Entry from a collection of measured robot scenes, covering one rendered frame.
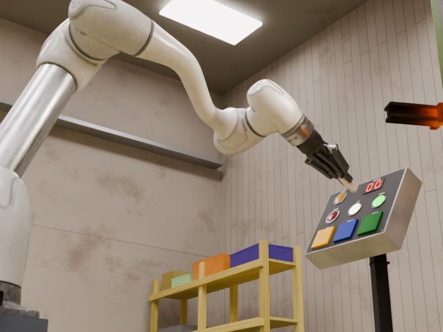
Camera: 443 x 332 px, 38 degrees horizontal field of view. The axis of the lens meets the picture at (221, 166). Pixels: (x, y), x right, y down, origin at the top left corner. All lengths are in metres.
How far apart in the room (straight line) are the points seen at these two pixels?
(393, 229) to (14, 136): 1.10
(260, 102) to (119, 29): 0.48
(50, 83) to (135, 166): 7.55
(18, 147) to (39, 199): 6.88
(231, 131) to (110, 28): 0.52
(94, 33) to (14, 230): 0.57
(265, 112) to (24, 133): 0.68
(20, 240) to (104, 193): 7.58
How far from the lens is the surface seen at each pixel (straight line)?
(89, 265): 8.41
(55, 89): 1.56
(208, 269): 7.50
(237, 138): 1.87
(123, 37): 1.55
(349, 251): 2.04
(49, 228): 8.29
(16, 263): 1.16
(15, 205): 1.18
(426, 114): 1.23
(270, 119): 1.82
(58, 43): 1.62
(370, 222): 1.98
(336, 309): 7.57
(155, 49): 1.59
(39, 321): 1.12
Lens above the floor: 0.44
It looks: 22 degrees up
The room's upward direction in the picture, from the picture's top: 1 degrees clockwise
